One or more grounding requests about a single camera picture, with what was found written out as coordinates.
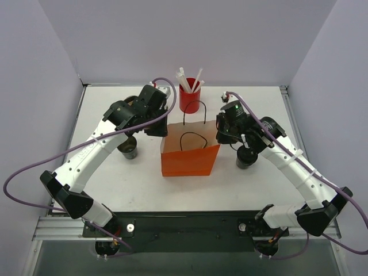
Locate orange paper bag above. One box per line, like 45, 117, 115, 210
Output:
160, 117, 220, 177

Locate dark coffee cup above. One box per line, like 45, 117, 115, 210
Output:
117, 136, 138, 160
236, 146, 258, 170

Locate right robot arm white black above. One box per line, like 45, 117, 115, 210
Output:
216, 96, 347, 236

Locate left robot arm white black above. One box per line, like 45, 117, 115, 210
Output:
40, 85, 170, 236

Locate red straw holder cup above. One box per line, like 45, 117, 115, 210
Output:
179, 85, 201, 114

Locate wrapped white straw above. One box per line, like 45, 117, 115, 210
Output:
191, 68, 203, 94
194, 80, 205, 93
176, 67, 191, 94

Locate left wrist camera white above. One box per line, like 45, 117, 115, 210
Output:
149, 82, 171, 99

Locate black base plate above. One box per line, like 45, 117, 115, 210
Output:
82, 210, 289, 255

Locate aluminium frame rail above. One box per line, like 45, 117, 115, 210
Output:
32, 216, 341, 241

